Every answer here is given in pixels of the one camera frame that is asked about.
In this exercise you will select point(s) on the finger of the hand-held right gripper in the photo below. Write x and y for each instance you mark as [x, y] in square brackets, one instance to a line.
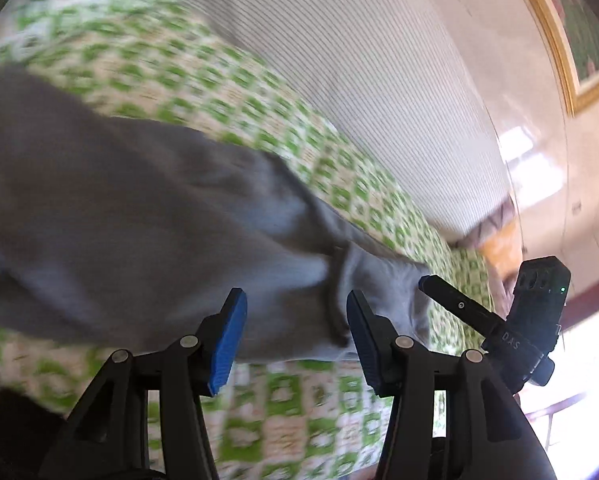
[459, 305]

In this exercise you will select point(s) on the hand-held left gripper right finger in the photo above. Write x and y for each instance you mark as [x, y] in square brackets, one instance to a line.
[367, 345]

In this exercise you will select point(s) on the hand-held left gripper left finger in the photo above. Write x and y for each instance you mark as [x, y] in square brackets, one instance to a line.
[227, 345]

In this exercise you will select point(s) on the grey pants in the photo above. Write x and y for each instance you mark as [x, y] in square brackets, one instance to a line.
[129, 220]

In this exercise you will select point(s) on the orange pillow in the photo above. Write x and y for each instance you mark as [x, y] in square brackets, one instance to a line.
[502, 252]

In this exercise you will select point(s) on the purple striped pillow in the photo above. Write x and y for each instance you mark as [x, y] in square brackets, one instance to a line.
[494, 225]

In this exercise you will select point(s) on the green checked printed bed quilt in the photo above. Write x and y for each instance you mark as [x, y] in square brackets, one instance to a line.
[299, 410]

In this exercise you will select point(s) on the person's dark clothing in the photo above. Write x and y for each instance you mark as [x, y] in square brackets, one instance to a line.
[19, 435]

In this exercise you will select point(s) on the white striped folded duvet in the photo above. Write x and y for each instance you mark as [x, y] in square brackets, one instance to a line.
[379, 85]

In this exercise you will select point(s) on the gold framed wall picture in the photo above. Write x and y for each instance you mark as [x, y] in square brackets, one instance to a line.
[589, 35]

